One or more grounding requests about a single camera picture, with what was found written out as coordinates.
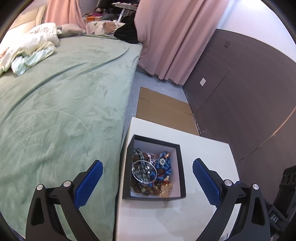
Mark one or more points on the pink curtain right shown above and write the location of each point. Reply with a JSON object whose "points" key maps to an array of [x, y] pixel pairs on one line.
{"points": [[174, 35]]}

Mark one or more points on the flattened cardboard sheet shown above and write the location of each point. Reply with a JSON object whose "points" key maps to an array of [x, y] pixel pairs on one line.
{"points": [[166, 111]]}

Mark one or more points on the black jewelry box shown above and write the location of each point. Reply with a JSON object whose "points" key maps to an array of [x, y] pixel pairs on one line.
{"points": [[166, 158]]}

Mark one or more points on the floral pillow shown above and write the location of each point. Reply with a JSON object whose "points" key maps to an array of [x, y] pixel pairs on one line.
{"points": [[102, 27]]}

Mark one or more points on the green bed blanket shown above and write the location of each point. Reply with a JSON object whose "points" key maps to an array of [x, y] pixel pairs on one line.
{"points": [[58, 118]]}

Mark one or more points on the gold butterfly brooch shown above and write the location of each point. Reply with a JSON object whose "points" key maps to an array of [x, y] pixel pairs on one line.
{"points": [[165, 190]]}

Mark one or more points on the white wall switch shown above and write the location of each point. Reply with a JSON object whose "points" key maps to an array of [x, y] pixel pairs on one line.
{"points": [[203, 81]]}

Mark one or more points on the pink curtain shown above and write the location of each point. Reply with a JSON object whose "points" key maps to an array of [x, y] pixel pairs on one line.
{"points": [[65, 12], [174, 35]]}

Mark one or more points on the silver bangle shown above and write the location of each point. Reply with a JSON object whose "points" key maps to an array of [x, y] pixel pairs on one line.
{"points": [[144, 172]]}

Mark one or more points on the black device green light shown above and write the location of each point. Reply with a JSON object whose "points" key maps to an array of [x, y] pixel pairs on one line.
{"points": [[282, 212]]}

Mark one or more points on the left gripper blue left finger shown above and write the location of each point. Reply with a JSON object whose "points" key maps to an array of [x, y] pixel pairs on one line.
{"points": [[43, 222]]}

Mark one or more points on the white crumpled duvet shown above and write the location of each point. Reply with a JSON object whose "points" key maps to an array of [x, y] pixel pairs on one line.
{"points": [[23, 51]]}

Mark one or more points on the pink curtain left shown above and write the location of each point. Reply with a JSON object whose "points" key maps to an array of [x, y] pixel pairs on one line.
{"points": [[65, 12]]}

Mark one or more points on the grey plush toy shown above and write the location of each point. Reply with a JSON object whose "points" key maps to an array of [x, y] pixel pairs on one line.
{"points": [[69, 30]]}

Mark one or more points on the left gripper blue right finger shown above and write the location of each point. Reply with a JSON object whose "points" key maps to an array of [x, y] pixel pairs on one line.
{"points": [[252, 221]]}

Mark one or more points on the black garment on bed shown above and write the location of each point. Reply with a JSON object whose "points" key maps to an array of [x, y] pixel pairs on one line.
{"points": [[127, 33]]}

